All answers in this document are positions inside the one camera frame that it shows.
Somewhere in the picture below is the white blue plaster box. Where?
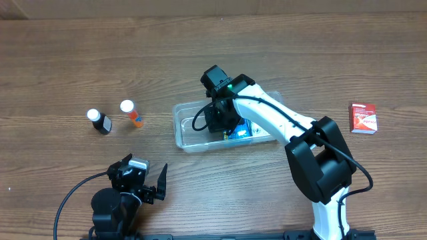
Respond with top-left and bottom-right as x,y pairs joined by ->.
250,121 -> 270,137

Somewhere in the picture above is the dark brown medicine bottle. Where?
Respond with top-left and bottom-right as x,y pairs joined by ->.
87,109 -> 112,135

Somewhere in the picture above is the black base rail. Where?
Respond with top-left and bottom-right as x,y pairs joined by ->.
82,227 -> 377,240

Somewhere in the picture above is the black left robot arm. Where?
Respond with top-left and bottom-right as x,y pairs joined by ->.
90,154 -> 167,239

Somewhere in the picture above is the blue medicine box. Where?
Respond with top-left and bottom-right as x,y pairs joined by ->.
223,119 -> 252,140

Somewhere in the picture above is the orange tablet tube white cap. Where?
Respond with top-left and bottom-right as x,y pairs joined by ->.
120,99 -> 143,128

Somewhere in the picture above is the clear plastic container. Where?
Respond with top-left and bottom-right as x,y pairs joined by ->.
173,99 -> 274,153

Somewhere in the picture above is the red medicine box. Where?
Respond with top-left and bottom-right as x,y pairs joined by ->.
349,103 -> 378,134

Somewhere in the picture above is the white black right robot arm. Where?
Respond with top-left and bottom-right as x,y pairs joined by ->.
201,65 -> 356,239

